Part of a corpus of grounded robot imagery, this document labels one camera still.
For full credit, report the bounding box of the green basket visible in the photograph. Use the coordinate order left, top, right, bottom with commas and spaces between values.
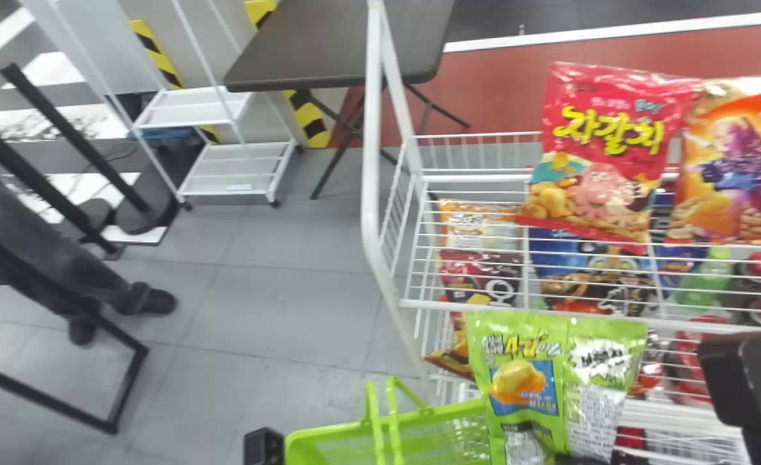
283, 376, 494, 465

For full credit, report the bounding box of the orange and white snack packet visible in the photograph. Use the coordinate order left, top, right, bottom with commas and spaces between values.
436, 198, 523, 254

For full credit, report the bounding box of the dark red snack packet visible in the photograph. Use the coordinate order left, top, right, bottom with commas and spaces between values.
438, 249, 525, 308

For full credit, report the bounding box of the white shelf trolley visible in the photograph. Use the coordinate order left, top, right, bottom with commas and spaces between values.
19, 0, 301, 211

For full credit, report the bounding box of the dark side table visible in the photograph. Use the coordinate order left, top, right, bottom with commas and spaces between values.
223, 0, 472, 201

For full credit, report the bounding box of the green snack packet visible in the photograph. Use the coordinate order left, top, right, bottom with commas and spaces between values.
464, 312, 648, 465

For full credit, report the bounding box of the blue snack packet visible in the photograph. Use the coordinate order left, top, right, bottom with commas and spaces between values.
527, 226, 660, 317

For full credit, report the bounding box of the green bottle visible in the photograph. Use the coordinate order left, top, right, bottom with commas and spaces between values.
674, 248, 734, 312

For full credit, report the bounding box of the person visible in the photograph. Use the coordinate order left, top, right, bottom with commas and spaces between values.
0, 155, 179, 347

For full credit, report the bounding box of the white wire rack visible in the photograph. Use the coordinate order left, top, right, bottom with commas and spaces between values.
361, 0, 761, 465

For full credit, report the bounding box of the yellow black striped post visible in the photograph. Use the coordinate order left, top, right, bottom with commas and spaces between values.
128, 19, 221, 145
245, 0, 333, 149

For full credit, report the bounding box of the black metal frame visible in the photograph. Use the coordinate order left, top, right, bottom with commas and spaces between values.
0, 63, 182, 435

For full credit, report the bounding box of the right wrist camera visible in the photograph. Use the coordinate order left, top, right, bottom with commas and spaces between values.
696, 329, 761, 430

